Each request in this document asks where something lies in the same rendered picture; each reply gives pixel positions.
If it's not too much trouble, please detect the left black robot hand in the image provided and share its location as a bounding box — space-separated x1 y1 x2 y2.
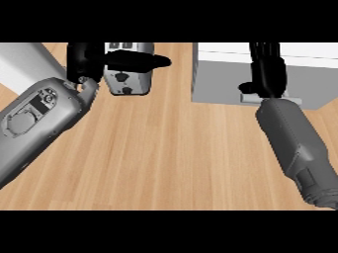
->
65 42 173 84

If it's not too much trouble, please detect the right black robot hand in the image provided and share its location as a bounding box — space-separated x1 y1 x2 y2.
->
238 42 287 99

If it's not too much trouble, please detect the grey drawer cabinet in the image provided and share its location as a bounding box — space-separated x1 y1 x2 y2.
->
191 42 338 111

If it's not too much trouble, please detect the grey drawer handle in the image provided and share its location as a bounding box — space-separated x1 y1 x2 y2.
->
241 93 303 104

